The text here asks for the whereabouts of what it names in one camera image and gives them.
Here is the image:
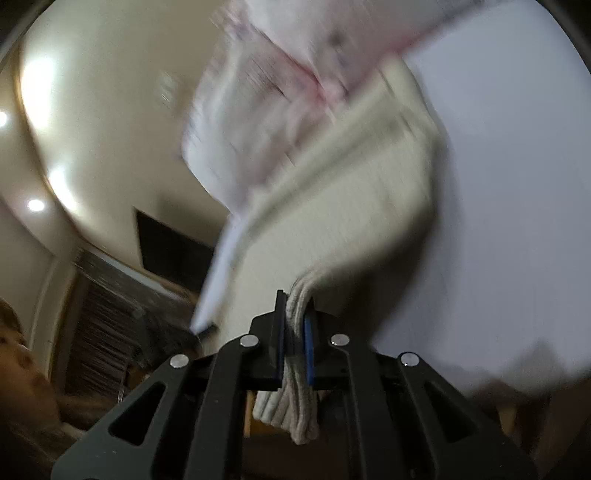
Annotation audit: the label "beige cable knit sweater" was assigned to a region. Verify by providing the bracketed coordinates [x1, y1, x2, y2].
[191, 57, 443, 445]

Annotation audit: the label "dark window blinds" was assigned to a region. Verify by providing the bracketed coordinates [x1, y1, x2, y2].
[51, 250, 197, 399]

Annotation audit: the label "person head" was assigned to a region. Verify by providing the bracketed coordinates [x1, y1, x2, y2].
[0, 297, 93, 480]

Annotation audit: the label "lavender bed sheet mattress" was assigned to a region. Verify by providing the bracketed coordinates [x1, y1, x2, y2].
[372, 1, 590, 393]

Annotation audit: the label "pink floral left pillow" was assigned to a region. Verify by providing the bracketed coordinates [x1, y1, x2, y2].
[181, 10, 345, 213]

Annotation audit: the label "pink floral pillow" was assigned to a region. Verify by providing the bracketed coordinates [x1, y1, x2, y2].
[181, 10, 345, 213]
[223, 0, 494, 89]

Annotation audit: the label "pink floral right pillow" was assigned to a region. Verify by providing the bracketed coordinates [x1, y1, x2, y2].
[223, 0, 494, 89]

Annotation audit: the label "dark wall television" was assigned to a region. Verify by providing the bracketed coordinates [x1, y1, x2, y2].
[134, 203, 221, 294]

